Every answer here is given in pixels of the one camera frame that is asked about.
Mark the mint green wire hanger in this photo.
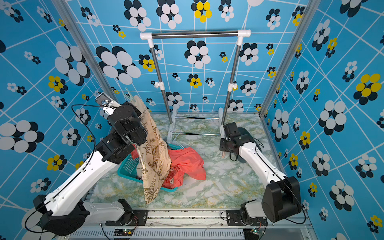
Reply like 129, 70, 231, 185
123, 88, 136, 103

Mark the beige compass print t-shirt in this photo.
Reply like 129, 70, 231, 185
131, 96, 172, 205

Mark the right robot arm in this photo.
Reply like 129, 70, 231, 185
220, 123, 303, 225

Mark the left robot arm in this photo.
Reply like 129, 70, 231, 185
33, 102, 148, 237

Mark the dark grey clothespin tray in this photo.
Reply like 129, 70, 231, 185
236, 127, 264, 163

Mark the red garment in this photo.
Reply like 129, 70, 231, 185
132, 148, 207, 189

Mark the teal laundry basket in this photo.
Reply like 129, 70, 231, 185
117, 144, 184, 193

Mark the metal clothes rack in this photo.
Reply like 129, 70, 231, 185
139, 29, 252, 150

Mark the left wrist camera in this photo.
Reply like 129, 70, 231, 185
95, 93, 121, 109

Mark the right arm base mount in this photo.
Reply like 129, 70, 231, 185
221, 210, 268, 228

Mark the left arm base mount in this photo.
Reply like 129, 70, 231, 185
106, 210, 149, 226

